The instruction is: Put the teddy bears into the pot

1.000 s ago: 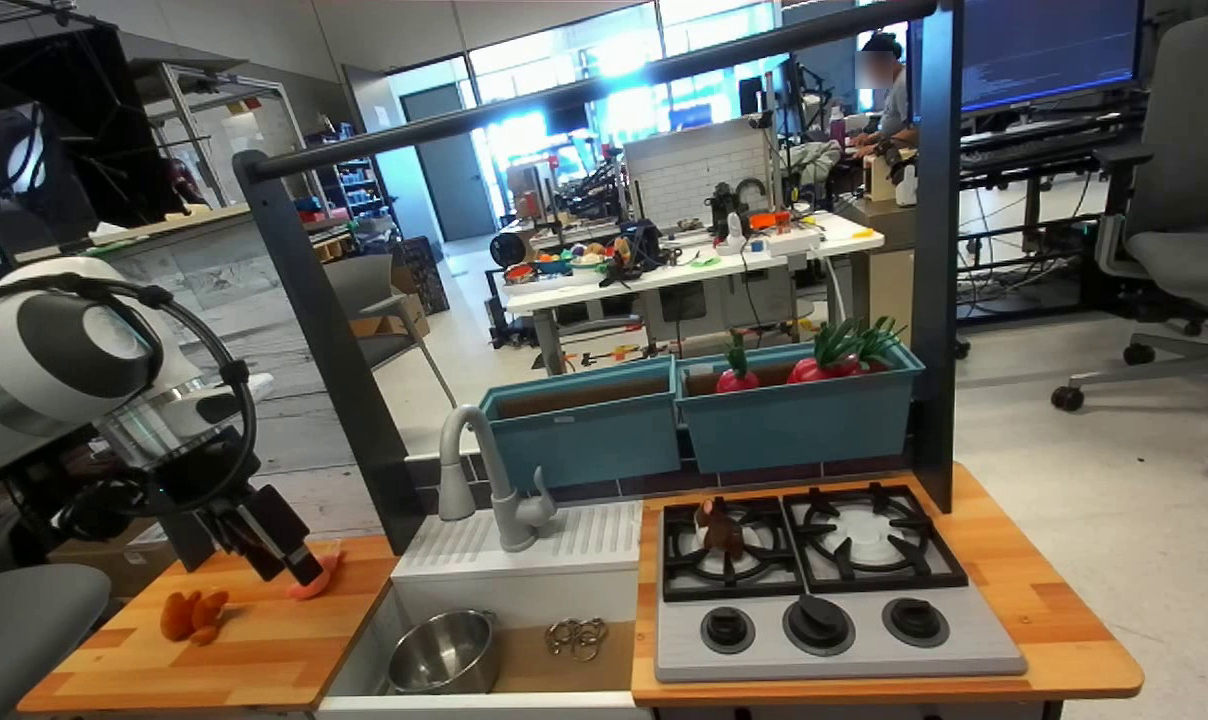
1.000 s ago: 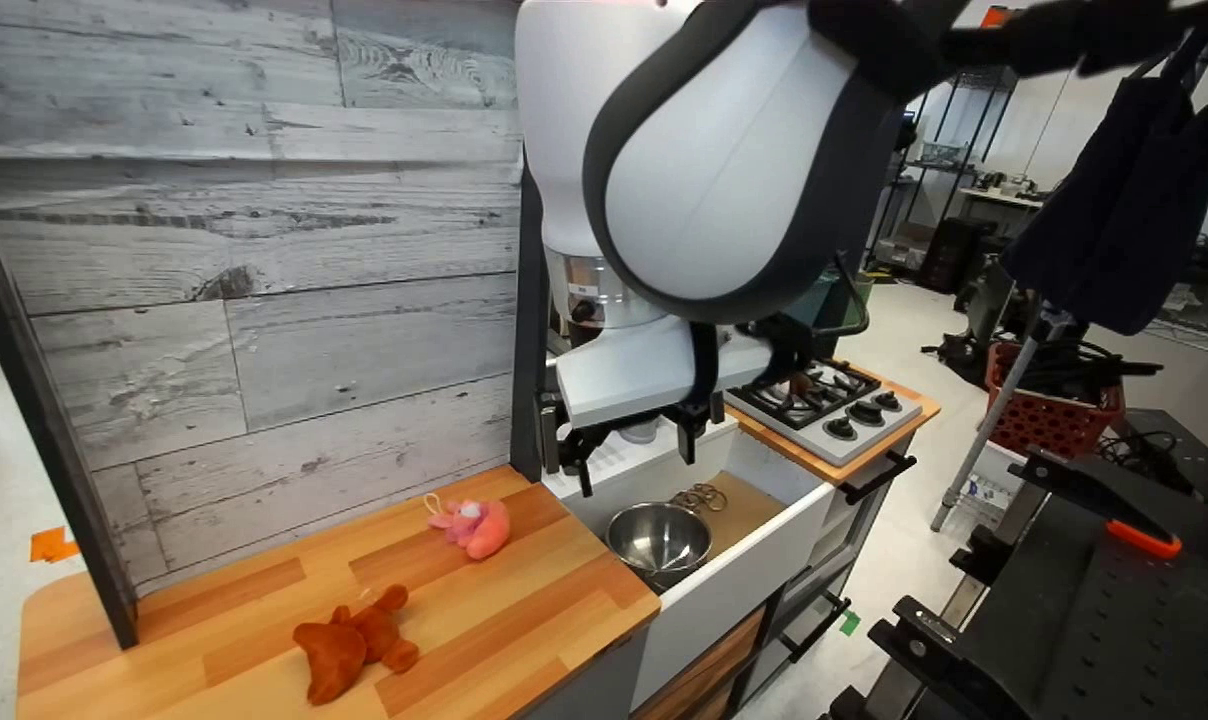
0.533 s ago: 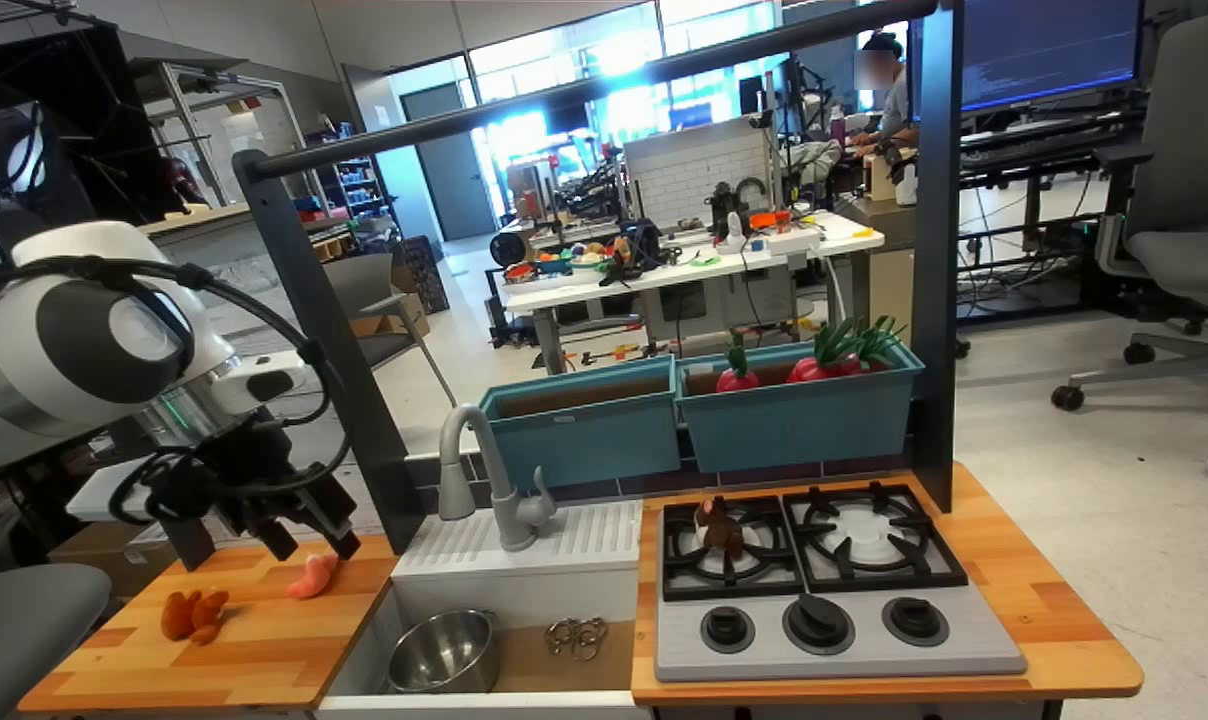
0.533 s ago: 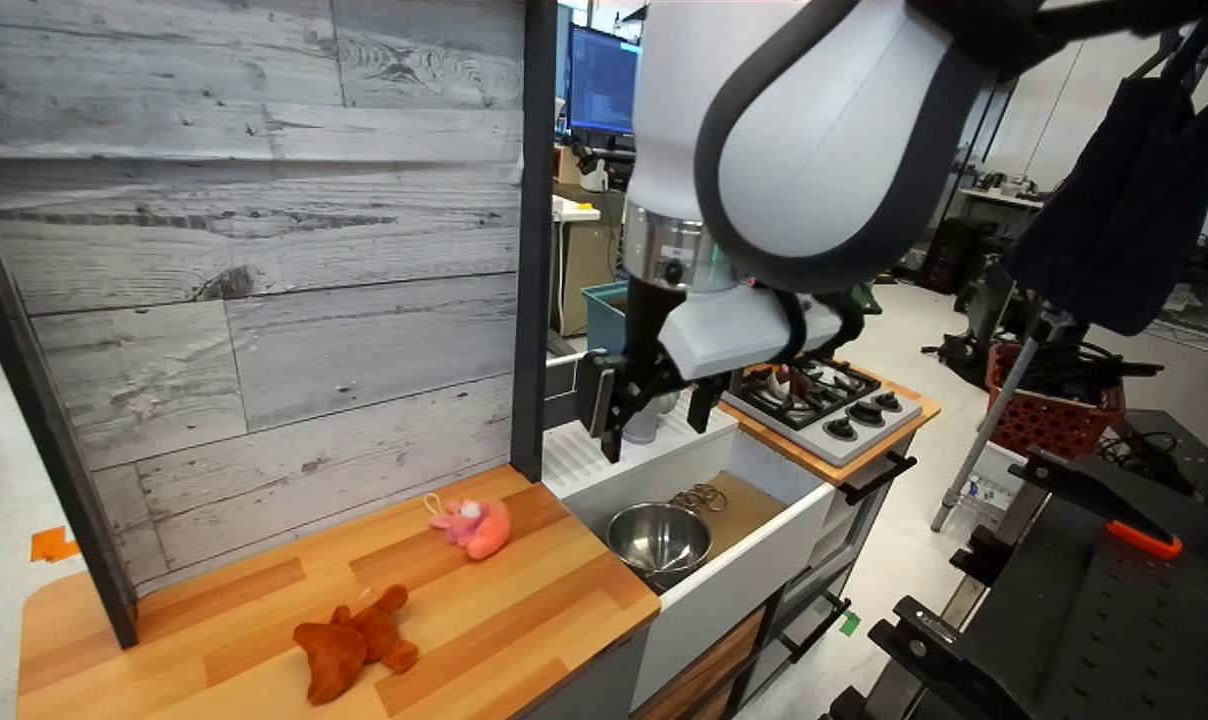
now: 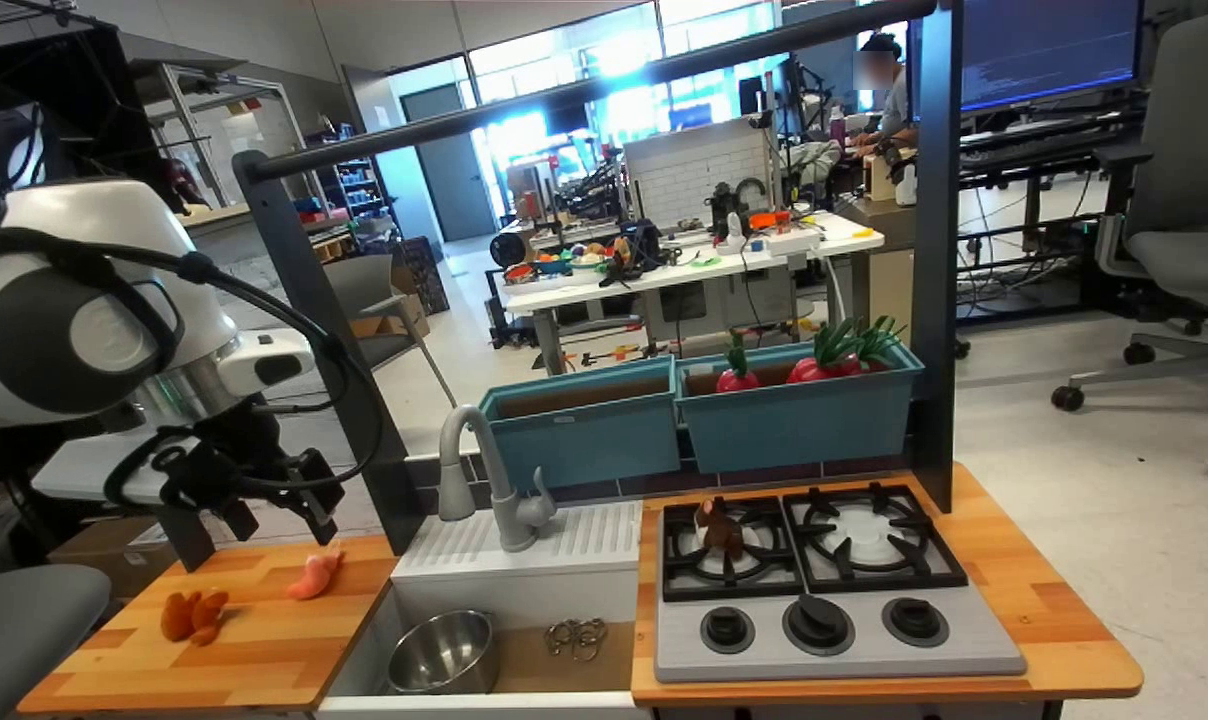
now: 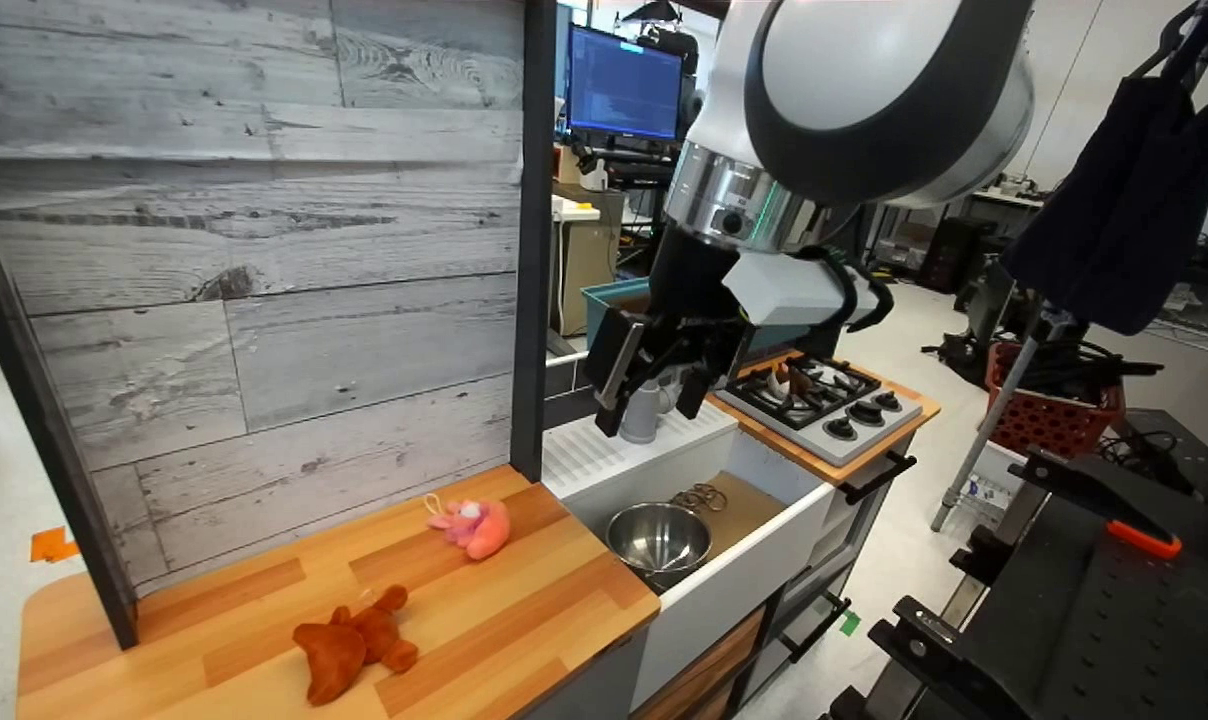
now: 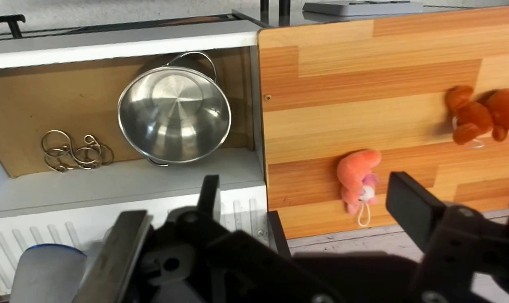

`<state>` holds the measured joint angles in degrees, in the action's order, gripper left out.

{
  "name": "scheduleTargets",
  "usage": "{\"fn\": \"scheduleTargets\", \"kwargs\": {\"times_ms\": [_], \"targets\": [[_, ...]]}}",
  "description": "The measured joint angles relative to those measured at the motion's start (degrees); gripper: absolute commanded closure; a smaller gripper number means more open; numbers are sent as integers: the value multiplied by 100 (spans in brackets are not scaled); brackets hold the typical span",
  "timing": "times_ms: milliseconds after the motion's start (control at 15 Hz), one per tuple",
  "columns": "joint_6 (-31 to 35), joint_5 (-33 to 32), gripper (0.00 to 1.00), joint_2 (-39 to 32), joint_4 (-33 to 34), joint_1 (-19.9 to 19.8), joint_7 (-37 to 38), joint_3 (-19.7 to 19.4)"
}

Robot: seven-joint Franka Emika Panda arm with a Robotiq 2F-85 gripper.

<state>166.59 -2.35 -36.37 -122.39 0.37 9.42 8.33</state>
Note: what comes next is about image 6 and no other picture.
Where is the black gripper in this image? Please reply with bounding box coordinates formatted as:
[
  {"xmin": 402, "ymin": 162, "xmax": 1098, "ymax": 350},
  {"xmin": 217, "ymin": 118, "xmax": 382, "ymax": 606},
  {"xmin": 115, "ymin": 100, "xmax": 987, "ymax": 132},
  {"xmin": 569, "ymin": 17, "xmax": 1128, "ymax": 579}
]
[{"xmin": 583, "ymin": 222, "xmax": 758, "ymax": 438}]

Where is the pink teddy bear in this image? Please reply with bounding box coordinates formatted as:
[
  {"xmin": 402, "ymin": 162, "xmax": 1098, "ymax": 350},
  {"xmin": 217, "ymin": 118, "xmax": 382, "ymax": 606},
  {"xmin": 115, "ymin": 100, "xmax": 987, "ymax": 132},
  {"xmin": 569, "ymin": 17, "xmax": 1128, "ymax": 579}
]
[{"xmin": 419, "ymin": 491, "xmax": 516, "ymax": 564}]

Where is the shiny metal pot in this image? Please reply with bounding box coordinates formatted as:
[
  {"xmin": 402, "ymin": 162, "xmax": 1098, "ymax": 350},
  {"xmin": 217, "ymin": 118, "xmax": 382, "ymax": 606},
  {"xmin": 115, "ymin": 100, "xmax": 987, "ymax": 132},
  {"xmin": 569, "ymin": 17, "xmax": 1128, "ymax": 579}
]
[{"xmin": 603, "ymin": 504, "xmax": 716, "ymax": 582}]

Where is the tan cardboard box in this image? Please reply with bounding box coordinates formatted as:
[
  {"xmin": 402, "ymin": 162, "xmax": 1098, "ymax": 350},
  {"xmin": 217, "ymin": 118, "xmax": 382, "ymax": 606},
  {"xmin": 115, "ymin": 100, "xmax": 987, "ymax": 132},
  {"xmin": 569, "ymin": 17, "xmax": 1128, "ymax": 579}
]
[{"xmin": 549, "ymin": 181, "xmax": 624, "ymax": 340}]

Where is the small brown toy figure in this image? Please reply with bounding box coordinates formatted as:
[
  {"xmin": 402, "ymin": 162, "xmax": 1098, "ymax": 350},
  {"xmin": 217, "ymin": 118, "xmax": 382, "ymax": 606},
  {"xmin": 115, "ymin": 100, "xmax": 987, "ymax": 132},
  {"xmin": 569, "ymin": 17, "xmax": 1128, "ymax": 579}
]
[{"xmin": 764, "ymin": 360, "xmax": 820, "ymax": 407}]

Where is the grey toy stove top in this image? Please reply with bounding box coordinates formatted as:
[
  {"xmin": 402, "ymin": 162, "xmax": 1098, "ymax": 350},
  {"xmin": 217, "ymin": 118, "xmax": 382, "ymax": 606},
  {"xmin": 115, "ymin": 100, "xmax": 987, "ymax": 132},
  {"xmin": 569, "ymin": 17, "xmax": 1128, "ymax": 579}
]
[{"xmin": 719, "ymin": 350, "xmax": 922, "ymax": 466}]

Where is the white toy sink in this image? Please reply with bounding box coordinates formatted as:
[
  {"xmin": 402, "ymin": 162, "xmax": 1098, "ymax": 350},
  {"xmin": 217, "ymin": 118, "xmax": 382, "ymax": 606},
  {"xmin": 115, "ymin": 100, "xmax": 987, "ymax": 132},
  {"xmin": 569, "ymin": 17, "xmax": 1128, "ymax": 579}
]
[{"xmin": 537, "ymin": 394, "xmax": 847, "ymax": 710}]

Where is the grey kitchen cabinet base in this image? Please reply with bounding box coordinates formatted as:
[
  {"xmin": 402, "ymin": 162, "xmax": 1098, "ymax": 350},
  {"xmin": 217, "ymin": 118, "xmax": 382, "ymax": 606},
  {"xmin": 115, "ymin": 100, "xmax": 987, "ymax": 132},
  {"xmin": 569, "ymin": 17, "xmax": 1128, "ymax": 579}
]
[{"xmin": 529, "ymin": 457, "xmax": 920, "ymax": 720}]

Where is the computer monitor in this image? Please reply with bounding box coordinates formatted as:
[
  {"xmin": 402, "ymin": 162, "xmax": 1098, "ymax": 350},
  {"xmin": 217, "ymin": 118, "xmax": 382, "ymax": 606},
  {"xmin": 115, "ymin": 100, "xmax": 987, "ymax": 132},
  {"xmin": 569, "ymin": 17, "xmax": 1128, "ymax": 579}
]
[{"xmin": 556, "ymin": 20, "xmax": 689, "ymax": 153}]

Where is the grey stand pole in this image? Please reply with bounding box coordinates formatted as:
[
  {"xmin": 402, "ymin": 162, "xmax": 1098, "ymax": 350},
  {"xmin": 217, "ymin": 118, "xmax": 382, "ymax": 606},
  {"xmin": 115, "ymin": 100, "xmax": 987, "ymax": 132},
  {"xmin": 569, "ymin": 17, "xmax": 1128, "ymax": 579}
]
[{"xmin": 927, "ymin": 301, "xmax": 1085, "ymax": 536}]

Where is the red mesh crate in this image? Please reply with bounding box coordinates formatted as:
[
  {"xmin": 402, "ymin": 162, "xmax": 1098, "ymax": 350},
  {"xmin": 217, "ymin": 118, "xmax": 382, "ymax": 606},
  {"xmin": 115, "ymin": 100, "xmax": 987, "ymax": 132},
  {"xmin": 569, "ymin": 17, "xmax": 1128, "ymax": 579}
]
[{"xmin": 979, "ymin": 335, "xmax": 1128, "ymax": 463}]

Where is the grey wood-pattern back panel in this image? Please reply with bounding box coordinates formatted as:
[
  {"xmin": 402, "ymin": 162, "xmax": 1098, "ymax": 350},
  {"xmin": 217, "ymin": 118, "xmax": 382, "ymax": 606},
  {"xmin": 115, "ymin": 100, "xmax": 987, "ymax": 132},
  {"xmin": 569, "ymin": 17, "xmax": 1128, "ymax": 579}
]
[{"xmin": 0, "ymin": 0, "xmax": 529, "ymax": 597}]

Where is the black hanging bag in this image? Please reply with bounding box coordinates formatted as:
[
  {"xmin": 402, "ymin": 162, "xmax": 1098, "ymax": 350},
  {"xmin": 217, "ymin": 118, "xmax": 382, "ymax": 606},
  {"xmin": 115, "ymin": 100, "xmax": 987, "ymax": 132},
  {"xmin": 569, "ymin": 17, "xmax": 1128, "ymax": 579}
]
[{"xmin": 998, "ymin": 0, "xmax": 1208, "ymax": 340}]

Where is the black perforated work table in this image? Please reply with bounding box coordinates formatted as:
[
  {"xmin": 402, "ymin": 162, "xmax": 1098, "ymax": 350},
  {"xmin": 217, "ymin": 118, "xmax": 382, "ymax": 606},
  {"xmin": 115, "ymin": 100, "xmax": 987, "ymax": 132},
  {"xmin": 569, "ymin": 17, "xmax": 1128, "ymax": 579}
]
[{"xmin": 825, "ymin": 402, "xmax": 1208, "ymax": 720}]

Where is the black kitchen frame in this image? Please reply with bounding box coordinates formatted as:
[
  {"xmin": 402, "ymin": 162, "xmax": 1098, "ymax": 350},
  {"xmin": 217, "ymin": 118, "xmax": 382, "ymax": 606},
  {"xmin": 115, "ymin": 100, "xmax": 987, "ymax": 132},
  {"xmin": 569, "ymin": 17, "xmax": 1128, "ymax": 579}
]
[{"xmin": 507, "ymin": 0, "xmax": 560, "ymax": 489}]

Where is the black oven handle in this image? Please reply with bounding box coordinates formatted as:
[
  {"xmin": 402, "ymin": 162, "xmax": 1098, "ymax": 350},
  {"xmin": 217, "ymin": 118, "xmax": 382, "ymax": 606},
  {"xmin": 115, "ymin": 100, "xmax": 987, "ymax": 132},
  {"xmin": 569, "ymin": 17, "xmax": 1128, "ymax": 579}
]
[{"xmin": 834, "ymin": 446, "xmax": 920, "ymax": 506}]

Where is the black drawer handle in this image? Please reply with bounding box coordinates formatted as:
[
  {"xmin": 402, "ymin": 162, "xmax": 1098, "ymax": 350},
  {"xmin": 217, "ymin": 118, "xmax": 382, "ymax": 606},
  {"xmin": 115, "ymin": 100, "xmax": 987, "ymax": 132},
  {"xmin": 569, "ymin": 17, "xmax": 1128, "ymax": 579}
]
[{"xmin": 776, "ymin": 593, "xmax": 855, "ymax": 669}]

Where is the orange handled tool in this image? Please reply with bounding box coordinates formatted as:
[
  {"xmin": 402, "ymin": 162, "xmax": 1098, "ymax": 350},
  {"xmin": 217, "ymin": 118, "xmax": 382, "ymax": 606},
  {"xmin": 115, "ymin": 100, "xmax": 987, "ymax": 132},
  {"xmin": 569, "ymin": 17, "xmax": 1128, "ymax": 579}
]
[{"xmin": 1098, "ymin": 516, "xmax": 1189, "ymax": 564}]

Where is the black side frame bar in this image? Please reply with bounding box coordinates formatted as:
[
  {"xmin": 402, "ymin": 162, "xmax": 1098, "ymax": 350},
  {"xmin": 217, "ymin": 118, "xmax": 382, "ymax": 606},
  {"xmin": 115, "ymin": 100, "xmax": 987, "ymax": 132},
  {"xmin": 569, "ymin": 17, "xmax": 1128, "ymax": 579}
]
[{"xmin": 0, "ymin": 182, "xmax": 142, "ymax": 652}]

